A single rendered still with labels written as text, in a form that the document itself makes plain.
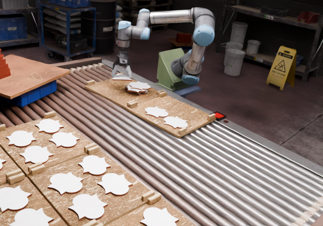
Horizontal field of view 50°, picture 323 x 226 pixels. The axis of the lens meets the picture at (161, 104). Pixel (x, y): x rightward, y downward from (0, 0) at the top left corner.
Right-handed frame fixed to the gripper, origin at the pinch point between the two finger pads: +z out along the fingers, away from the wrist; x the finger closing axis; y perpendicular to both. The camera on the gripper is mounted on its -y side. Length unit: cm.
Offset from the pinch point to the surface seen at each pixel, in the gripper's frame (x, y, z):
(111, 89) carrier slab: 5.8, 4.4, 10.0
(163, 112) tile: -22.9, -30.9, 9.3
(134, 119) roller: -5.8, -33.3, 12.4
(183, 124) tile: -32, -45, 9
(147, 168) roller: -6, -80, 13
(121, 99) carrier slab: 0.1, -11.8, 10.2
